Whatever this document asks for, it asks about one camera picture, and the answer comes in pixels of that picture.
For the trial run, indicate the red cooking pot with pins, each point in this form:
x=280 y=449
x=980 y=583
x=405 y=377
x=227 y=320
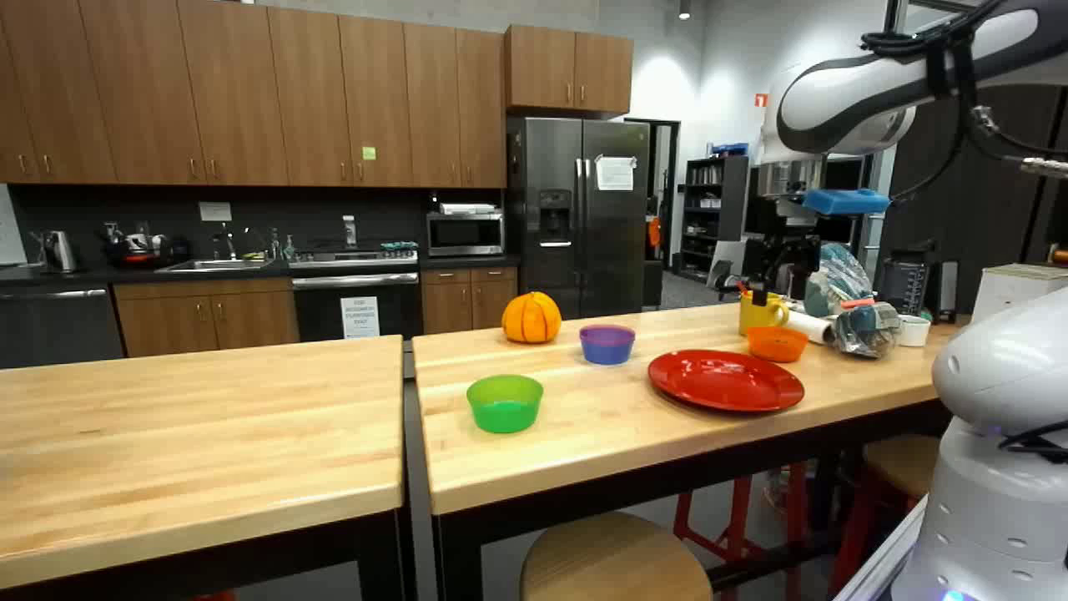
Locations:
x=134 y=249

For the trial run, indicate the wide brown lower cabinet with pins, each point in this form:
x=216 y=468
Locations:
x=203 y=315

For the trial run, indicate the black storage shelf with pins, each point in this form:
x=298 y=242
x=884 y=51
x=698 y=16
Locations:
x=711 y=219

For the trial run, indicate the paper sheet on oven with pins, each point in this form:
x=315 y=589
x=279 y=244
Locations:
x=359 y=315

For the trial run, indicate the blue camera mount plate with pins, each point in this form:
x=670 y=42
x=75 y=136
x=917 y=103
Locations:
x=846 y=202

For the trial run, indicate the steel microwave oven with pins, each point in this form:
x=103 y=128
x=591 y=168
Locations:
x=465 y=236

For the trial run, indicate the purple plastic bowl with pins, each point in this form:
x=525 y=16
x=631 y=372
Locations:
x=604 y=344

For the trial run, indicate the bagged bread loaf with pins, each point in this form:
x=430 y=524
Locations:
x=856 y=311

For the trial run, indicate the silver kettle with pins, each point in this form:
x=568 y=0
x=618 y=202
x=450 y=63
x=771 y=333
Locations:
x=59 y=253

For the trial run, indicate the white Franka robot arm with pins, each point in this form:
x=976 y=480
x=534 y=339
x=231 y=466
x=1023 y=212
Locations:
x=1003 y=501

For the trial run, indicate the narrow brown lower cabinet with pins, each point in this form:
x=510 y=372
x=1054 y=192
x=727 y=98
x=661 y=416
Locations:
x=468 y=298

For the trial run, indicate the yellow ceramic mug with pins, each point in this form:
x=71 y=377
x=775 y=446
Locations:
x=762 y=315

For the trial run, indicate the green sticky note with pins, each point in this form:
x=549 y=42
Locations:
x=367 y=152

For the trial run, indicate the long brown upper cabinets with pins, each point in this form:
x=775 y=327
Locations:
x=243 y=89

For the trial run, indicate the brown cabinet above refrigerator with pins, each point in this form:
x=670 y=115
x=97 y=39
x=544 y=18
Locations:
x=568 y=69

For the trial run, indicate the orange plastic bowl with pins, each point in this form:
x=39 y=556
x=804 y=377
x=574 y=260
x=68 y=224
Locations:
x=775 y=344

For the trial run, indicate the red plate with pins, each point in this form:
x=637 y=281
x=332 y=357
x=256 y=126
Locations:
x=726 y=381

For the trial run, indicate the orange pumpkin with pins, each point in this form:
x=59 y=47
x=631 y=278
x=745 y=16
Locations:
x=533 y=320

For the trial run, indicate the black dishwasher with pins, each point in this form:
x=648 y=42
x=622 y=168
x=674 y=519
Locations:
x=59 y=327

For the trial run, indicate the paper sheet on refrigerator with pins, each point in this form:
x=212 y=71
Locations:
x=615 y=173

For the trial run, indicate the white paper roll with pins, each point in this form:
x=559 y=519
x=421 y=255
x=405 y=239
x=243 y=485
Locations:
x=808 y=327

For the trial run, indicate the white wall outlet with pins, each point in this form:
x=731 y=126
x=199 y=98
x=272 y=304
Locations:
x=216 y=212

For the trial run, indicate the red exit sign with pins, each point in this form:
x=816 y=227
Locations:
x=762 y=98

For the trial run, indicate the stainless steel refrigerator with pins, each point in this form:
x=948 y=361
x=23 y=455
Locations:
x=579 y=222

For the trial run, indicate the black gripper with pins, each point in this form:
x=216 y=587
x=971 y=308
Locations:
x=802 y=239

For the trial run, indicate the black oven range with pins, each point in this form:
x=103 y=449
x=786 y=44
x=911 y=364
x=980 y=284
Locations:
x=356 y=291

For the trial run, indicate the round wooden stool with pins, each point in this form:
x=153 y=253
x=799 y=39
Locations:
x=615 y=559
x=903 y=463

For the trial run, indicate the clear soap bottle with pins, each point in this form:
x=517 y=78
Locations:
x=347 y=232

